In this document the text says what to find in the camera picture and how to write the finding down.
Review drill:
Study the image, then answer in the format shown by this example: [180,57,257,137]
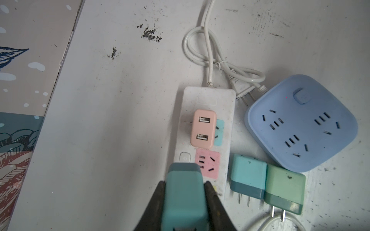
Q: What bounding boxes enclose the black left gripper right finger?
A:
[204,181,237,231]

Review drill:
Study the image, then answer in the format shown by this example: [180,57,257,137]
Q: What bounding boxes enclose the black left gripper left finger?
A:
[134,181,166,231]

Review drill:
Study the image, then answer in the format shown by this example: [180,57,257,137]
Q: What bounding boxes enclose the teal charger plug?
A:
[161,163,209,231]
[230,154,267,207]

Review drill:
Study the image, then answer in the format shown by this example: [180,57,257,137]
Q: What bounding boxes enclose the white multicolour power strip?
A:
[174,87,236,201]

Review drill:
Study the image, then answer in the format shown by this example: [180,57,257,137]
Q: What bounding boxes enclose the pink USB charger plug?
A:
[190,109,217,150]

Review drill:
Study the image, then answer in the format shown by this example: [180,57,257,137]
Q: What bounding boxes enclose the green charger plug centre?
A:
[264,164,306,215]

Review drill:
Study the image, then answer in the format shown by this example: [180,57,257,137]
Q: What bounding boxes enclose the blue square socket cube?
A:
[244,75,358,173]

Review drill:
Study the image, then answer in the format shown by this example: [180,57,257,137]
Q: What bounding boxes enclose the white cube socket cable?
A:
[245,215,307,231]

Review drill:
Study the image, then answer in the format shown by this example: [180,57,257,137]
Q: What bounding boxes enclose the white power strip cable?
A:
[196,0,216,87]

